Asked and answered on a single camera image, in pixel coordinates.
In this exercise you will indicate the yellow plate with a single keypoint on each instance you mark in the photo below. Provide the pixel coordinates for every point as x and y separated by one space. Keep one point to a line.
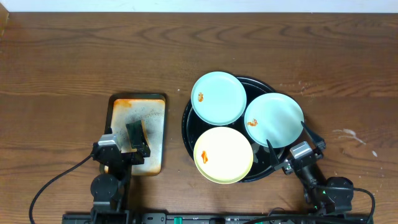
223 155

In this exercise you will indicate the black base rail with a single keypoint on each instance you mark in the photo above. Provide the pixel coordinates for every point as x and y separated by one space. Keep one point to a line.
161 218

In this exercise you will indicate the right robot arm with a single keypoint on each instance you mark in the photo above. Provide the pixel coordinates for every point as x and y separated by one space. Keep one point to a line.
330 196

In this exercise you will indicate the light blue plate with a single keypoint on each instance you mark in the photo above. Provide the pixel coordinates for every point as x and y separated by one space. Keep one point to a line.
218 98
274 118

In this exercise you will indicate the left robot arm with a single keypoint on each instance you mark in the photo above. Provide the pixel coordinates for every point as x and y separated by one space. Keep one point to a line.
110 189

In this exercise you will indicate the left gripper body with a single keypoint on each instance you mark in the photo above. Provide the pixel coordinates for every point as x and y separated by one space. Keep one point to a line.
136 160

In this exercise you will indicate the green yellow sponge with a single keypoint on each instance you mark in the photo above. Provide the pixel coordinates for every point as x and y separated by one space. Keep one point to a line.
134 132

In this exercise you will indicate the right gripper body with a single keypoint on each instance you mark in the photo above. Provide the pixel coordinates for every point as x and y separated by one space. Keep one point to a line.
293 165

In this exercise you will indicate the round black tray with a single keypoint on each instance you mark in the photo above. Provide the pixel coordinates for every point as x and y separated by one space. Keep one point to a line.
193 127

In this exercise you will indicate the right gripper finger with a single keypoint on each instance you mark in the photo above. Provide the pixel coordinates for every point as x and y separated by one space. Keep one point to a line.
274 160
317 140

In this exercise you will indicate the stained white cloth pad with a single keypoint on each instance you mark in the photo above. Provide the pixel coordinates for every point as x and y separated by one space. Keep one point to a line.
152 124

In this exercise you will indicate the small rectangular black tray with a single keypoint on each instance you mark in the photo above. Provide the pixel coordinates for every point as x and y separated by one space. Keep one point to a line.
109 109

